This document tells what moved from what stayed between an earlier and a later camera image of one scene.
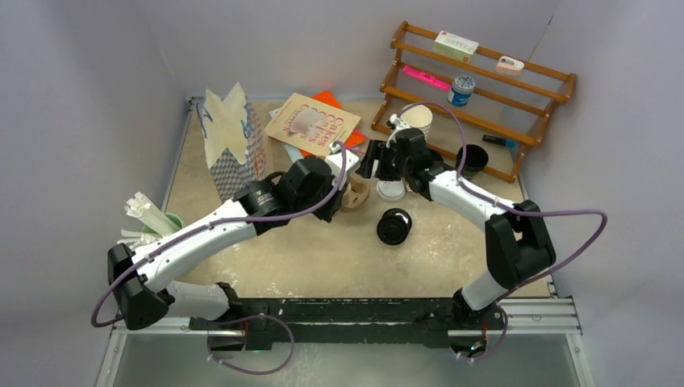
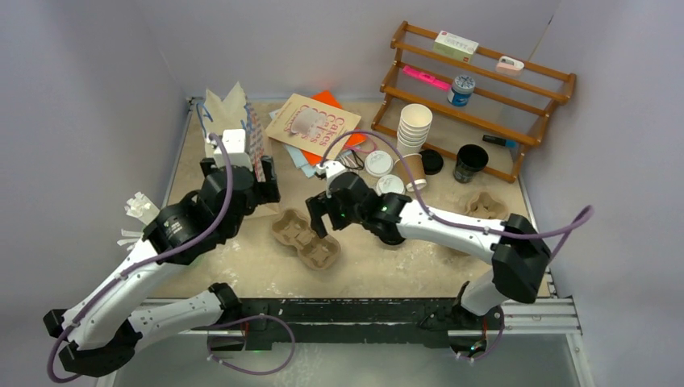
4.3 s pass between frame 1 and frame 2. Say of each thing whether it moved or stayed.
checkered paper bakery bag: stayed
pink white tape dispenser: stayed
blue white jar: stayed
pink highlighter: stayed
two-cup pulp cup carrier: moved
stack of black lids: stayed
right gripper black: moved
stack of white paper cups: stayed
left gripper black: moved
